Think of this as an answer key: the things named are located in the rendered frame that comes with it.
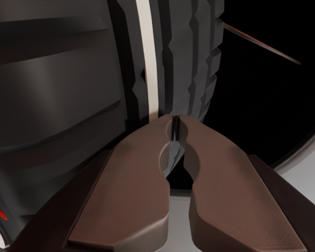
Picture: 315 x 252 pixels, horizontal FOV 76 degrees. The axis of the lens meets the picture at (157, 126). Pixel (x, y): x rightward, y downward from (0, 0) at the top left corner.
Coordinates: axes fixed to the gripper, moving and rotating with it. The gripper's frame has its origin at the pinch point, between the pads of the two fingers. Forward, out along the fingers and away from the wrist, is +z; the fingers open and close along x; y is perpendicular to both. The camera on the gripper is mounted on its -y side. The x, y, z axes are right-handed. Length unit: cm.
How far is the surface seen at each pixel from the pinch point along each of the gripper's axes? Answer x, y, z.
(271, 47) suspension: 23.9, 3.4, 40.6
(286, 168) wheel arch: 18.0, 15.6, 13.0
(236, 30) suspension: 16.3, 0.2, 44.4
